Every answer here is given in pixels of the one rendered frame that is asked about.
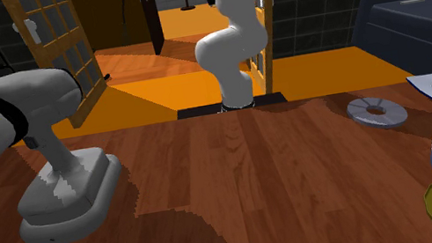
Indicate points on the grey power drill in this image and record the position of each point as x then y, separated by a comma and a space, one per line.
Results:
35, 102

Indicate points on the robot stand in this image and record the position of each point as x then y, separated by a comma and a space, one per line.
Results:
197, 111

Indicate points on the dark wooden door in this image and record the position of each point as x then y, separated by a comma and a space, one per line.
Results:
151, 14

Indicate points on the wooden glass-pane door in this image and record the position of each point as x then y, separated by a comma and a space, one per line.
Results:
267, 67
56, 46

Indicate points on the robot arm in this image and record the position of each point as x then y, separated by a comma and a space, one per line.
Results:
230, 45

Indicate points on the grey flat disc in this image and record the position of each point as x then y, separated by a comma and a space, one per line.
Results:
391, 117

